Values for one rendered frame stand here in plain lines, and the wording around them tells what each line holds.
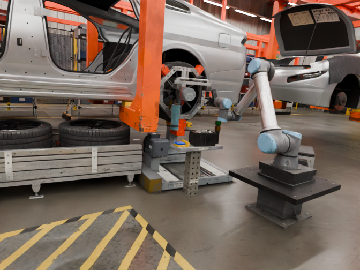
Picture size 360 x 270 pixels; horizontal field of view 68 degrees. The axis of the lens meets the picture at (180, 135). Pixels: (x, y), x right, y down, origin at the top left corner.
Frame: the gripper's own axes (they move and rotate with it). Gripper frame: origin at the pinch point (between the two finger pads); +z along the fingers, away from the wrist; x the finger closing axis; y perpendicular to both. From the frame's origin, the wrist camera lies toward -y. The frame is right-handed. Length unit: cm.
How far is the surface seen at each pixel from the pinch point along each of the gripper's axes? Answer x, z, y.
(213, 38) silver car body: 24, 33, -64
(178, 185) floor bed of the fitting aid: -41, -29, 79
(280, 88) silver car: 214, 98, -16
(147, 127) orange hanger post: -70, -19, 27
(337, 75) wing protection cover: 264, 34, -42
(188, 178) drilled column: -40, -45, 66
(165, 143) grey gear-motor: -45, -4, 45
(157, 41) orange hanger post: -65, -19, -44
